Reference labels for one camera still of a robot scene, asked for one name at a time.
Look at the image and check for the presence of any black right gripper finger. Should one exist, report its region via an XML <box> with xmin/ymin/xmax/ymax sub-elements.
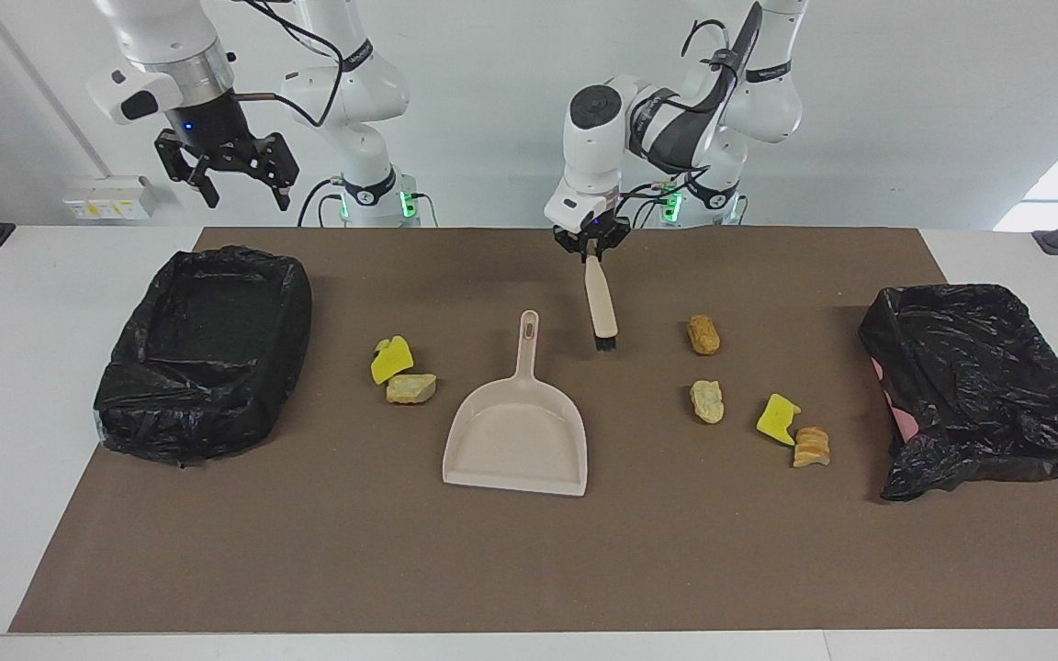
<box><xmin>154</xmin><ymin>129</ymin><xmax>220</xmax><ymax>210</ymax></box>
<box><xmin>249</xmin><ymin>133</ymin><xmax>300</xmax><ymax>213</ymax></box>

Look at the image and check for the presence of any beige handled black bristle brush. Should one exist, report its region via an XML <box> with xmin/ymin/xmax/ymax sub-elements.
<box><xmin>583</xmin><ymin>255</ymin><xmax>620</xmax><ymax>353</ymax></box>

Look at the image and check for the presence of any brown cork-like roll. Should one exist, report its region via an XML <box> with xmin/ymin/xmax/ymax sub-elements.
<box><xmin>687</xmin><ymin>314</ymin><xmax>722</xmax><ymax>356</ymax></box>

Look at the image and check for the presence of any pale beige foam chunk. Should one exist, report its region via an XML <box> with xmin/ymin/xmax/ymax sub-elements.
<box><xmin>690</xmin><ymin>380</ymin><xmax>726</xmax><ymax>425</ymax></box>

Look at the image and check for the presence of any beige plastic dustpan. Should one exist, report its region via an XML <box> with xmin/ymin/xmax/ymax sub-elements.
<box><xmin>442</xmin><ymin>310</ymin><xmax>589</xmax><ymax>498</ymax></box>

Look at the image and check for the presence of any tan stone-like chunk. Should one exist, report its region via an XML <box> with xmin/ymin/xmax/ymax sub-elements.
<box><xmin>386</xmin><ymin>373</ymin><xmax>438</xmax><ymax>406</ymax></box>

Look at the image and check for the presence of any large yellow green sponge piece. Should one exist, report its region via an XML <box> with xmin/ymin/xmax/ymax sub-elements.
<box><xmin>370</xmin><ymin>336</ymin><xmax>415</xmax><ymax>386</ymax></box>

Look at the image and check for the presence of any orange striped bread piece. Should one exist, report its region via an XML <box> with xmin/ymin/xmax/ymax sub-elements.
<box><xmin>793</xmin><ymin>426</ymin><xmax>831</xmax><ymax>468</ymax></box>

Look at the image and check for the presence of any black bag lined blue bin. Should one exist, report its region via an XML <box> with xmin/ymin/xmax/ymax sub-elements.
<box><xmin>93</xmin><ymin>244</ymin><xmax>314</xmax><ymax>467</ymax></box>

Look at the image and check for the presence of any black bag lined pink bin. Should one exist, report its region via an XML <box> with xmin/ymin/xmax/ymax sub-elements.
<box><xmin>858</xmin><ymin>284</ymin><xmax>1058</xmax><ymax>502</ymax></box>

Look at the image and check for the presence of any brown table mat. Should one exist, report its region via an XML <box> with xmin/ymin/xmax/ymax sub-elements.
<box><xmin>8</xmin><ymin>227</ymin><xmax>1058</xmax><ymax>634</ymax></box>

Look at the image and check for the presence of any thin black base cable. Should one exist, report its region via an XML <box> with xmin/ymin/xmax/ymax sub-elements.
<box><xmin>625</xmin><ymin>182</ymin><xmax>677</xmax><ymax>228</ymax></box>
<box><xmin>298</xmin><ymin>177</ymin><xmax>348</xmax><ymax>228</ymax></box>

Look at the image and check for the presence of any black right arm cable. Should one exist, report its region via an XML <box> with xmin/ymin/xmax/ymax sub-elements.
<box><xmin>233</xmin><ymin>0</ymin><xmax>348</xmax><ymax>129</ymax></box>

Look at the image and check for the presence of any white wall socket box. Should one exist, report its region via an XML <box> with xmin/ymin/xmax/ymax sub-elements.
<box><xmin>62</xmin><ymin>175</ymin><xmax>159</xmax><ymax>222</ymax></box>

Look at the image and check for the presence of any white wall cable conduit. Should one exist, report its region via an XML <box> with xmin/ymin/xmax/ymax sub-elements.
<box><xmin>0</xmin><ymin>0</ymin><xmax>117</xmax><ymax>180</ymax></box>

